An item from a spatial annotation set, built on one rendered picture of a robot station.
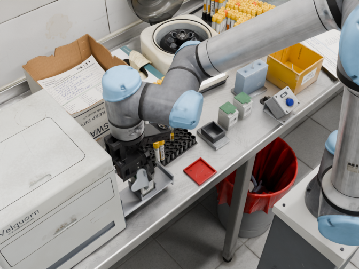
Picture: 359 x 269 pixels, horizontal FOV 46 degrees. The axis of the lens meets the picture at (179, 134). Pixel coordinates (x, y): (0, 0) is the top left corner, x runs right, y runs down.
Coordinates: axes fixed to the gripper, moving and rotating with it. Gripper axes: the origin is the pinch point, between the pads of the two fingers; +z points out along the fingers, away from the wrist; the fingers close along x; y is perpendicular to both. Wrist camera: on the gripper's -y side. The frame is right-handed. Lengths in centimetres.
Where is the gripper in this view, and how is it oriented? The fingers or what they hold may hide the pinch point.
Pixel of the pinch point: (141, 177)
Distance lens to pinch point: 107.4
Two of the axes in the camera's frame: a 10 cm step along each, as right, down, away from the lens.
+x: 6.6, 5.6, -4.9
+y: -7.5, 5.0, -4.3
